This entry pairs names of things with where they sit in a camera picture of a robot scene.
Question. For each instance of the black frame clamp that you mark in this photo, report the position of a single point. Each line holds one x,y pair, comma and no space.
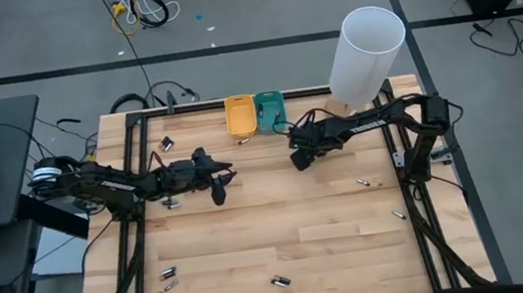
170,102

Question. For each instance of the thin silver battery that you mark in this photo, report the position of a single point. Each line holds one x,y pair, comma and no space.
170,285

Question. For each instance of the black aluminium table frame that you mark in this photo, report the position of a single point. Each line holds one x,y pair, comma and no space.
305,93

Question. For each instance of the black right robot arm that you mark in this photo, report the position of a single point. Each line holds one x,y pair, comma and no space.
374,125

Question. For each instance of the teal plastic bin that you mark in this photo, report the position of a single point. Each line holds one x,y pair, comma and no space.
268,103

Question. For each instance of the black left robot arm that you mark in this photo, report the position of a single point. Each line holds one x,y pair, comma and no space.
111,185

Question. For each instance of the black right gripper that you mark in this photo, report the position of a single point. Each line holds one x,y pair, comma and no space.
313,140

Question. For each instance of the white board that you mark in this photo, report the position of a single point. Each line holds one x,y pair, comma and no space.
62,256

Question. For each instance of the yellow plastic bin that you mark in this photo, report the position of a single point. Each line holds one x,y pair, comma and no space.
241,116

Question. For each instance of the white shade wooden base lamp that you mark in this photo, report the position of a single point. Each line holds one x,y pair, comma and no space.
366,58

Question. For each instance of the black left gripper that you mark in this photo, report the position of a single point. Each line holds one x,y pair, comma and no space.
204,171

